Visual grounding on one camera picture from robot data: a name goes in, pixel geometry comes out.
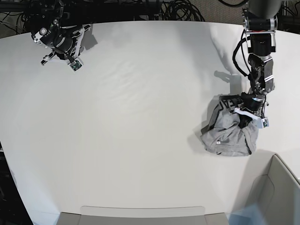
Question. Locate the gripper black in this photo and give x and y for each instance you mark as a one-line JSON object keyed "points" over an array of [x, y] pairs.
{"points": [[254, 104], [64, 41]]}

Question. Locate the grey T-shirt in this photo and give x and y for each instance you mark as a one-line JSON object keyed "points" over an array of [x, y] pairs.
{"points": [[223, 136]]}

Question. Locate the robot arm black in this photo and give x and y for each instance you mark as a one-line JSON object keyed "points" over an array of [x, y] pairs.
{"points": [[46, 23], [260, 24]]}

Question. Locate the grey bin at right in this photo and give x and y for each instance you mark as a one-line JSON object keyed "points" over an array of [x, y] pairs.
{"points": [[278, 194]]}

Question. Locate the blue object bottom right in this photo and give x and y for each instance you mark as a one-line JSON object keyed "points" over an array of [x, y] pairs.
{"points": [[250, 215]]}

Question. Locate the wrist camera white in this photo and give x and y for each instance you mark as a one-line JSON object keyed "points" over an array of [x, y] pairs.
{"points": [[262, 123], [76, 64]]}

